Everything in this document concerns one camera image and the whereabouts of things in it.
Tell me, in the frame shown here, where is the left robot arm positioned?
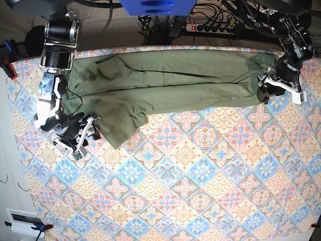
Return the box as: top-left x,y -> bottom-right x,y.
238,1 -> 315,104

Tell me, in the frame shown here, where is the black round stool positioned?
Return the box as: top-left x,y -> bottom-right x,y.
25,26 -> 45,57

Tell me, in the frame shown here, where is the white power strip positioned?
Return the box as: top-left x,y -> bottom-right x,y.
185,24 -> 232,35

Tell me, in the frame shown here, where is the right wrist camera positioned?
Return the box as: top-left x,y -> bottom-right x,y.
72,147 -> 87,161

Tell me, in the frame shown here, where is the lower left table clamp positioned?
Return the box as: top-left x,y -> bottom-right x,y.
5,221 -> 54,233

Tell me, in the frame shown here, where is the lower right table clamp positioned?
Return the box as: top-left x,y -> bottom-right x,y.
310,223 -> 320,228

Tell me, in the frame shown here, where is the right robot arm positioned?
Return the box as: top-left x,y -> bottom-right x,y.
34,8 -> 100,159

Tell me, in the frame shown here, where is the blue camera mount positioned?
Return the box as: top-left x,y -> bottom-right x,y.
119,0 -> 197,16

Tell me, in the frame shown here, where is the upper left table clamp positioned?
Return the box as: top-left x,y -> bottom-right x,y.
1,40 -> 17,80

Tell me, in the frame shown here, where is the patterned tablecloth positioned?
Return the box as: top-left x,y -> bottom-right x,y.
6,58 -> 320,240

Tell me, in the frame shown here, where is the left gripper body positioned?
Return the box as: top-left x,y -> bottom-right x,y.
257,66 -> 303,93

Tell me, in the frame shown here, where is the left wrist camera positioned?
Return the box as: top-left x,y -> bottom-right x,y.
291,90 -> 307,105

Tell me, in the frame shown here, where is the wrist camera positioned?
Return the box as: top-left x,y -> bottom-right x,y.
72,147 -> 87,161
291,90 -> 307,105

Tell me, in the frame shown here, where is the white floor outlet box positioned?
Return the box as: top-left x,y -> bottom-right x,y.
5,208 -> 43,240

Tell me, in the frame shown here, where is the green t-shirt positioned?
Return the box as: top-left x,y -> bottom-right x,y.
63,50 -> 275,148

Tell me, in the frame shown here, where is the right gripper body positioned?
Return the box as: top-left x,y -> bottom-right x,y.
53,114 -> 100,152

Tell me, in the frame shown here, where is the table clamp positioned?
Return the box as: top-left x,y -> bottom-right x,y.
1,40 -> 17,80
310,223 -> 320,228
5,221 -> 54,233

